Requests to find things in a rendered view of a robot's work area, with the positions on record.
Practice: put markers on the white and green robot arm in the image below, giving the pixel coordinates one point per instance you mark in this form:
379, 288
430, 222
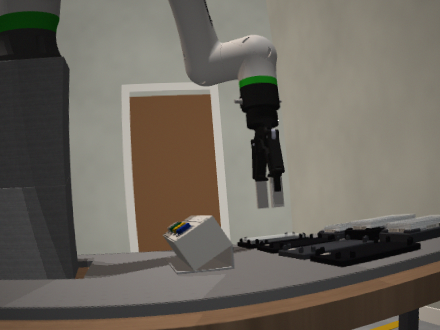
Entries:
29, 26

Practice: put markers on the grey control panel with coloured keys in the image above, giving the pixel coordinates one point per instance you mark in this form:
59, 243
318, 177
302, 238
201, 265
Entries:
200, 241

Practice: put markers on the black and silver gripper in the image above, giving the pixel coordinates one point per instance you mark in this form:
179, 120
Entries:
269, 154

